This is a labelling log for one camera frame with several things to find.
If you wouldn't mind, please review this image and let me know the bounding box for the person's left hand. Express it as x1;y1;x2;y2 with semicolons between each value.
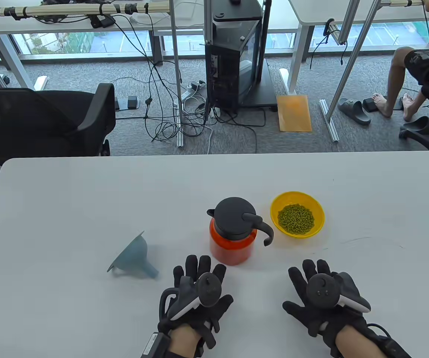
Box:
158;255;234;349

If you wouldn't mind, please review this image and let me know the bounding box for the person's right hand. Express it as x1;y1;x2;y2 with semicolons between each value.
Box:
282;259;372;355

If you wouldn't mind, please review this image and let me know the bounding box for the red hot water kettle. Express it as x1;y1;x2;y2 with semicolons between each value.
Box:
206;197;275;266

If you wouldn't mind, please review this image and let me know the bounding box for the pile of green mung beans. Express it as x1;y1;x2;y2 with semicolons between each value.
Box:
277;203;315;235

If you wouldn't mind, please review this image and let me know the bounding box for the black kettle lid steel filter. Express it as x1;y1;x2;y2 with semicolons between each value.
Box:
214;197;257;231

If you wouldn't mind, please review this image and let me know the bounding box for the grey-blue plastic funnel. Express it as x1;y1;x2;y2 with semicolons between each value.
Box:
107;231;160;279

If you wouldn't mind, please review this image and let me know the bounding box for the yellow plastic bowl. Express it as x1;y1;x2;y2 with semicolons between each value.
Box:
270;191;325;238

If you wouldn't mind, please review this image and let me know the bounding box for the person's left forearm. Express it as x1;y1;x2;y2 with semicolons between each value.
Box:
169;324;204;358

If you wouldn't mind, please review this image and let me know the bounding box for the black and white hand controller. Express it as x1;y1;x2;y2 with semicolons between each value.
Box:
307;272;372;314
169;272;223;321

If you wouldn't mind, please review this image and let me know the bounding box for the black wrist sensor box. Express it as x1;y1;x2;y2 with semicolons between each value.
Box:
141;332;172;358

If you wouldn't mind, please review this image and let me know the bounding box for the orange paper envelope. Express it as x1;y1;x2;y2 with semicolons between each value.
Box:
276;95;312;132

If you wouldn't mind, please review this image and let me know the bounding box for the black slipper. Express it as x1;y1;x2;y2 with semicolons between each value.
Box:
338;98;371;125
399;116;429;135

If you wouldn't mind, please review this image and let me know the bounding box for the white power strip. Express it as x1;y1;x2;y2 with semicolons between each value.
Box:
181;80;206;103

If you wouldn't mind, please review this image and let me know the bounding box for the black foot pedal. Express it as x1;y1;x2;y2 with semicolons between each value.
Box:
362;96;403;112

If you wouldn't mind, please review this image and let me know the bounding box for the grey foot pedal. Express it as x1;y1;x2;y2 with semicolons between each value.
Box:
115;95;140;111

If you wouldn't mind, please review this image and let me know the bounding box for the black rolling stand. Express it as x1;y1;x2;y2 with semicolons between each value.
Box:
237;58;278;112

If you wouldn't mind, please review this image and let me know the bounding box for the black computer tower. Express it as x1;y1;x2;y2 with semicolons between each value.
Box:
204;0;264;112

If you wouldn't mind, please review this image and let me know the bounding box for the black mesh office chair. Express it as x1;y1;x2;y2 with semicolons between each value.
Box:
0;76;116;170

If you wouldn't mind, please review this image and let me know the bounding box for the black power adapter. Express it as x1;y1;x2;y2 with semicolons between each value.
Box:
90;14;116;29

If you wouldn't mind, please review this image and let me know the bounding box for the black forearm strap with box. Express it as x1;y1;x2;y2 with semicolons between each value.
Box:
364;323;413;358

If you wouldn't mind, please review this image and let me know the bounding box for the tangle of black cables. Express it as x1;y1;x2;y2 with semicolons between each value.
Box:
108;15;267;154

